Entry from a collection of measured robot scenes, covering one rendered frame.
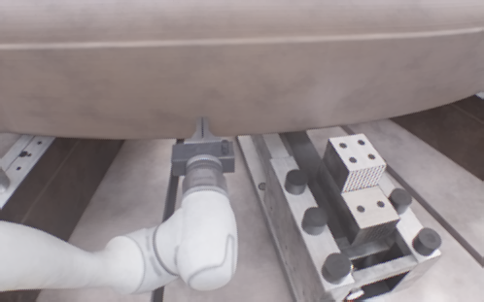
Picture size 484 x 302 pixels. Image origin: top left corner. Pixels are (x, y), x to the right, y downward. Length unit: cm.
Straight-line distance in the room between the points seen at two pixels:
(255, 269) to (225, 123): 60
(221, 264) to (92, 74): 48
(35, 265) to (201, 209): 28
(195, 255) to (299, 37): 48
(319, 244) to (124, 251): 49
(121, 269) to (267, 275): 72
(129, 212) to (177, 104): 73
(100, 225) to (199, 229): 90
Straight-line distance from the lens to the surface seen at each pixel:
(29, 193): 115
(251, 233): 127
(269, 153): 135
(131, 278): 58
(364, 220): 83
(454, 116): 180
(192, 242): 51
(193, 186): 58
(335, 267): 79
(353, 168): 82
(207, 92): 73
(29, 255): 33
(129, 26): 74
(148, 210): 137
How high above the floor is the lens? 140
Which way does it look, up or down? 44 degrees down
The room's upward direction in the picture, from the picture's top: 3 degrees clockwise
